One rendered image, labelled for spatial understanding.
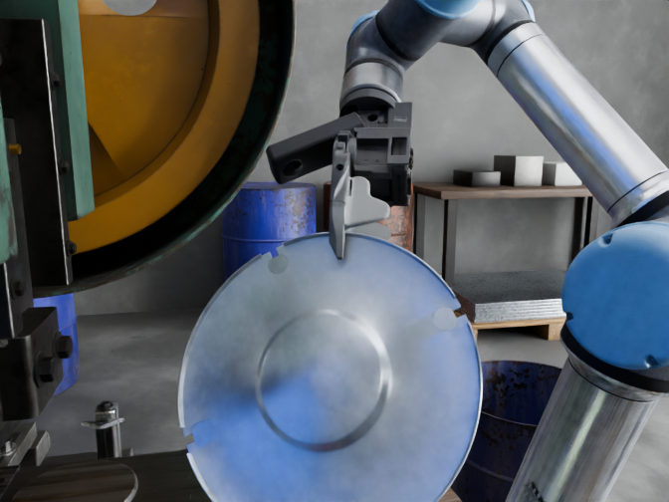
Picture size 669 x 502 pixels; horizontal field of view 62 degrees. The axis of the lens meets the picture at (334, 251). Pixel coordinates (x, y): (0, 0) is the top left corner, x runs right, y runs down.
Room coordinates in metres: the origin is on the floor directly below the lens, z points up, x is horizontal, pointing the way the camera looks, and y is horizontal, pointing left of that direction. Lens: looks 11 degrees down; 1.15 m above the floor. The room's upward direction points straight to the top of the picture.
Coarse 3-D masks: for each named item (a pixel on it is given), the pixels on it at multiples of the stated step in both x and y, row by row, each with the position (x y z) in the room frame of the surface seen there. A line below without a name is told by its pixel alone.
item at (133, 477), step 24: (144, 456) 0.61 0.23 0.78; (168, 456) 0.61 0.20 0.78; (24, 480) 0.56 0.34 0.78; (48, 480) 0.55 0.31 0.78; (72, 480) 0.55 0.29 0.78; (96, 480) 0.55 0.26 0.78; (120, 480) 0.55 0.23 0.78; (144, 480) 0.56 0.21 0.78; (168, 480) 0.56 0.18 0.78; (192, 480) 0.56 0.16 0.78
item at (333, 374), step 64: (256, 256) 0.57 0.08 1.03; (320, 256) 0.56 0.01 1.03; (384, 256) 0.54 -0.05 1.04; (256, 320) 0.54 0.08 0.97; (320, 320) 0.51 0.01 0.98; (384, 320) 0.50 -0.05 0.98; (192, 384) 0.52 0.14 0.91; (256, 384) 0.50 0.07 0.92; (320, 384) 0.48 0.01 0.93; (384, 384) 0.47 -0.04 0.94; (448, 384) 0.46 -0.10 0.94; (192, 448) 0.48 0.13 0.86; (256, 448) 0.47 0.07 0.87; (320, 448) 0.45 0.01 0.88; (384, 448) 0.44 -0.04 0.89; (448, 448) 0.43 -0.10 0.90
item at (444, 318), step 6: (438, 312) 0.49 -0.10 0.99; (444, 312) 0.49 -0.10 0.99; (450, 312) 0.49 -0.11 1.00; (438, 318) 0.49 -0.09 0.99; (444, 318) 0.49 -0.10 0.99; (450, 318) 0.49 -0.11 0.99; (456, 318) 0.49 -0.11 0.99; (438, 324) 0.49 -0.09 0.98; (444, 324) 0.49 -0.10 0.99; (450, 324) 0.48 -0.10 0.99; (456, 324) 0.48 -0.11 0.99; (444, 330) 0.48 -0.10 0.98
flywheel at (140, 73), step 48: (96, 0) 0.89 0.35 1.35; (192, 0) 0.92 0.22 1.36; (240, 0) 0.90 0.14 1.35; (96, 48) 0.89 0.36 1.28; (144, 48) 0.90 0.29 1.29; (192, 48) 0.92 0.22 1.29; (240, 48) 0.90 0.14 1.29; (96, 96) 0.89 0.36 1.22; (144, 96) 0.90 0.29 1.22; (192, 96) 0.91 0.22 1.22; (240, 96) 0.90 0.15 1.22; (96, 144) 0.88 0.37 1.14; (144, 144) 0.90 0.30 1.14; (192, 144) 0.88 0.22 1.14; (96, 192) 0.88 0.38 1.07; (144, 192) 0.86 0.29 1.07; (96, 240) 0.85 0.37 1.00
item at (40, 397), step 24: (24, 240) 0.58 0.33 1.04; (24, 264) 0.57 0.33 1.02; (24, 312) 0.55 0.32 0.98; (48, 312) 0.55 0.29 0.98; (24, 336) 0.48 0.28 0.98; (48, 336) 0.53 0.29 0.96; (0, 360) 0.47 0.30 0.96; (24, 360) 0.48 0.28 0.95; (48, 360) 0.50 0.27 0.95; (0, 384) 0.47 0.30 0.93; (24, 384) 0.48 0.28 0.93; (48, 384) 0.52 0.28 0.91; (0, 408) 0.47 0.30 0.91; (24, 408) 0.48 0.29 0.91
